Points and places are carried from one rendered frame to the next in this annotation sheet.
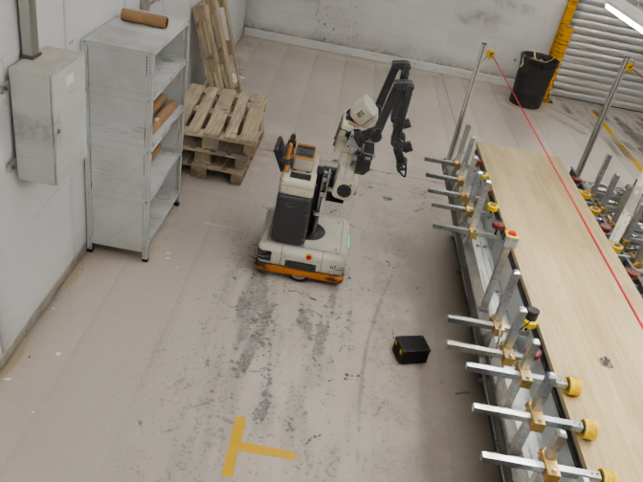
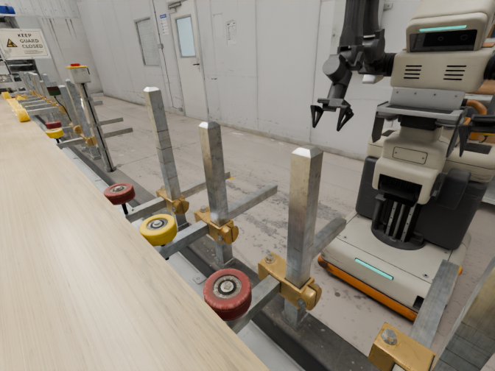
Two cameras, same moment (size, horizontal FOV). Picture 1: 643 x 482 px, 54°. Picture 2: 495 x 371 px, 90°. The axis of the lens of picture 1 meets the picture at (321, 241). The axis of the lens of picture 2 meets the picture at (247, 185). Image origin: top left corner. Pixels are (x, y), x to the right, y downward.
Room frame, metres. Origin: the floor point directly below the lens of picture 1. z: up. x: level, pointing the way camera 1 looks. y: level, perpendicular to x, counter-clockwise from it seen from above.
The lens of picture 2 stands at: (4.45, -1.25, 1.25)
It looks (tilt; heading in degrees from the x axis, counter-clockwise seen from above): 28 degrees down; 139
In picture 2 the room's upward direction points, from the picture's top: 3 degrees counter-clockwise
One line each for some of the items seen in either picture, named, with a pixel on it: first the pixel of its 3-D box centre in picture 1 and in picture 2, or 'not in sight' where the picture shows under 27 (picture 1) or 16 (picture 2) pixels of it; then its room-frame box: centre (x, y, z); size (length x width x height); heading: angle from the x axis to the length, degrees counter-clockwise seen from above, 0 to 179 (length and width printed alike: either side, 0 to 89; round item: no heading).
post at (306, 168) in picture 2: (466, 186); (298, 263); (4.25, -0.95, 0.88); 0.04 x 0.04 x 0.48; 2
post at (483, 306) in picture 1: (495, 277); (97, 130); (3.01, -0.99, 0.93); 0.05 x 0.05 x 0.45; 2
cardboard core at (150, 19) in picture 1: (144, 18); not in sight; (4.29, 1.46, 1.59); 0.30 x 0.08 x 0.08; 92
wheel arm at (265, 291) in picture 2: (456, 195); (295, 264); (4.21, -0.90, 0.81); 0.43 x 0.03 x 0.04; 92
